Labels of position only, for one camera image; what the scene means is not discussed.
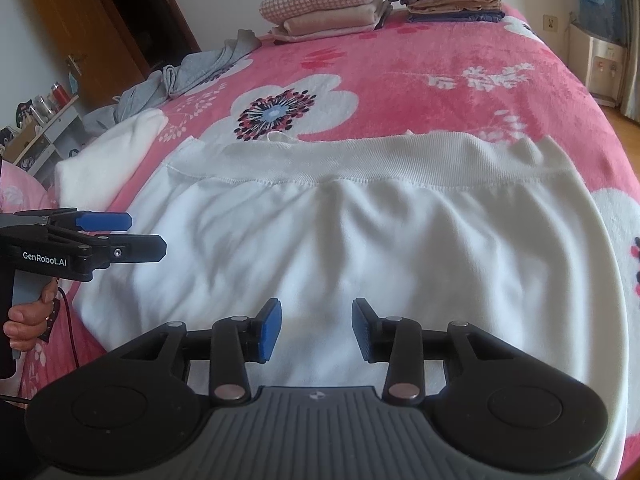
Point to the white water dispenser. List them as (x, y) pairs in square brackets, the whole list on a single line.
[(600, 65)]

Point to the folded blue jeans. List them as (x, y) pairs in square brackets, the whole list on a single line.
[(455, 18)]

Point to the wall socket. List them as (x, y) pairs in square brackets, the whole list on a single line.
[(551, 21)]

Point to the brown wooden door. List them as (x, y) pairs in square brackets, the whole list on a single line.
[(75, 10)]

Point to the white fleece garment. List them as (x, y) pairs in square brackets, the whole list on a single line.
[(110, 155)]

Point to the folded tan garment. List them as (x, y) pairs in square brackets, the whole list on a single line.
[(455, 4)]

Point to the pink cloth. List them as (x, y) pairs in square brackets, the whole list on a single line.
[(20, 190)]

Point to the folded pale pink garment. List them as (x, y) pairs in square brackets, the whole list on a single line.
[(320, 34)]

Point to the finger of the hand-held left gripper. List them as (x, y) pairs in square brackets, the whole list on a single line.
[(135, 247), (105, 220)]

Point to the person's left hand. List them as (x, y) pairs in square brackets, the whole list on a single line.
[(25, 317)]

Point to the folded beige garment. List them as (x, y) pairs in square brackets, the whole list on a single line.
[(330, 20)]

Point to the grey sweatpants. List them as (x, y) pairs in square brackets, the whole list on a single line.
[(190, 75)]

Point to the white side shelf with items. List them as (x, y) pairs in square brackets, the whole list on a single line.
[(45, 145)]

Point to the pink floral blanket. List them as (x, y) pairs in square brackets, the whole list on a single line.
[(425, 45)]

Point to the white sweatshirt with bear outline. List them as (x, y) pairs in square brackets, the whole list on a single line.
[(375, 240)]

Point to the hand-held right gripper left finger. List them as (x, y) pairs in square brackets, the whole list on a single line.
[(270, 330)]

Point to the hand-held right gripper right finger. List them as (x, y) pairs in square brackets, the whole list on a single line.
[(361, 330)]

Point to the red bottle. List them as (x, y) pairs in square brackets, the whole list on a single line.
[(60, 96)]

